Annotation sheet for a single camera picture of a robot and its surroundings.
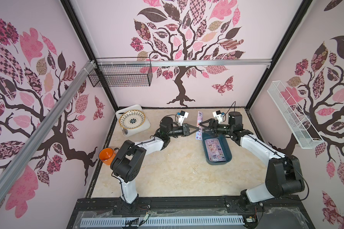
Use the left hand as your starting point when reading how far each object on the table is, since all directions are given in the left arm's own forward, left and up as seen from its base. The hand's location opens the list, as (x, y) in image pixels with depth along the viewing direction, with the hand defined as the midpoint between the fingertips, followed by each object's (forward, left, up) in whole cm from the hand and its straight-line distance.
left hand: (197, 130), depth 78 cm
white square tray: (+23, +36, -23) cm, 49 cm away
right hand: (+2, -2, -1) cm, 4 cm away
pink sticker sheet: (0, -1, -1) cm, 1 cm away
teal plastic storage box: (+3, -22, -21) cm, 30 cm away
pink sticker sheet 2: (-2, -14, -21) cm, 25 cm away
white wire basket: (-6, -55, +3) cm, 55 cm away
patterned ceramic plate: (+28, +48, -22) cm, 60 cm away
